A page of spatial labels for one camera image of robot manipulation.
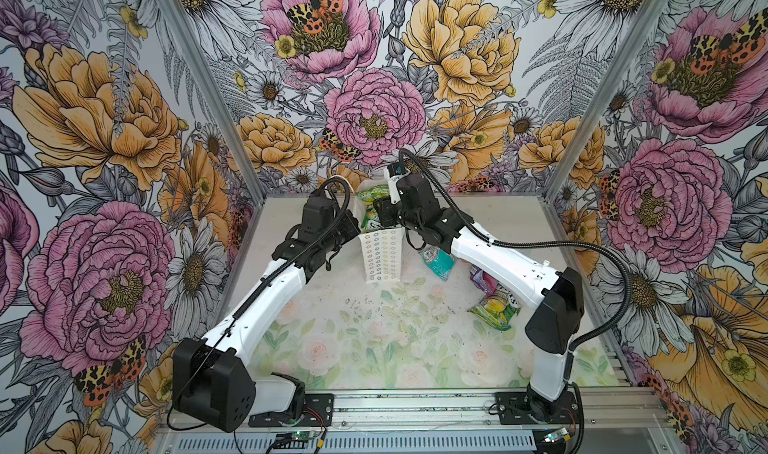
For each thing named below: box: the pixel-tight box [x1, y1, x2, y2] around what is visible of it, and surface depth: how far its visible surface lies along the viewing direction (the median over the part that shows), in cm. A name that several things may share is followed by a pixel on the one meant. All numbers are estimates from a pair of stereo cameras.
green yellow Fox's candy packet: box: [356, 184, 389, 230], surface depth 79 cm
